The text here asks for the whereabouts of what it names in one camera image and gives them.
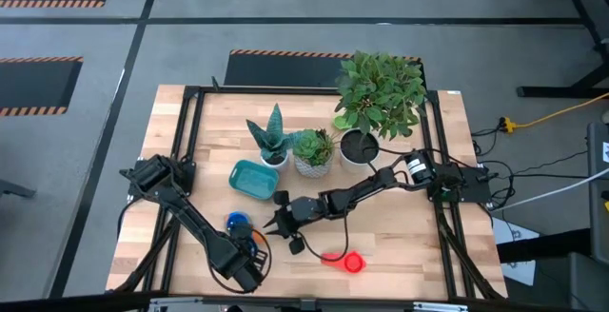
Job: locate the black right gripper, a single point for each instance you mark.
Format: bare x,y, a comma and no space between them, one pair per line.
307,209

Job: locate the snake plant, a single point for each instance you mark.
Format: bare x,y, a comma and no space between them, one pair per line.
273,136

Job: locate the black front crossbar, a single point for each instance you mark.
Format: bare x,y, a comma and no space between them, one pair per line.
71,301

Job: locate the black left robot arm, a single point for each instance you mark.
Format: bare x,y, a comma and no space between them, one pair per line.
190,217

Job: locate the black aluminium table frame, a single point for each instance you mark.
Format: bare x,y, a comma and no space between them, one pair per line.
285,90

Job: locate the black table leg frame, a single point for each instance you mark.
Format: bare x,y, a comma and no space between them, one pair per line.
561,91

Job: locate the teal plastic basket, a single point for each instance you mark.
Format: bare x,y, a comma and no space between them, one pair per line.
254,180

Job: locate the leafy green plant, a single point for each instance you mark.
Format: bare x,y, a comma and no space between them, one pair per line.
380,93

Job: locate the white floor sheet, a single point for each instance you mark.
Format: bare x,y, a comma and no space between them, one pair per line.
514,245

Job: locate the large cyan measuring cup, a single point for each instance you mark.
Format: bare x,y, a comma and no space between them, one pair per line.
227,221

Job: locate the triangle-patterned white pot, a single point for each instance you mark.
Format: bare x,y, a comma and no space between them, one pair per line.
311,170

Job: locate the green succulent plant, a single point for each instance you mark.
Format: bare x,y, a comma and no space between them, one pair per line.
311,146

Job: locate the small plain white pot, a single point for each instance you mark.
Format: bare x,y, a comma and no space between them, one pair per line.
280,165

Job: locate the red measuring cup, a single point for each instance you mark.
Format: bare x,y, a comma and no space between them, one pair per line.
353,262

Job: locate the large white pot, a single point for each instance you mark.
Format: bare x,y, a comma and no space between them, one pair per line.
359,150

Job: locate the grey cabinet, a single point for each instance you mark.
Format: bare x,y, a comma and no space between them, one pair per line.
598,193

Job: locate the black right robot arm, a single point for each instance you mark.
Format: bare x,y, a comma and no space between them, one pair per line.
361,190

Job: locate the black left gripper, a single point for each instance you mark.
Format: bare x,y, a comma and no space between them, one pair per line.
249,257

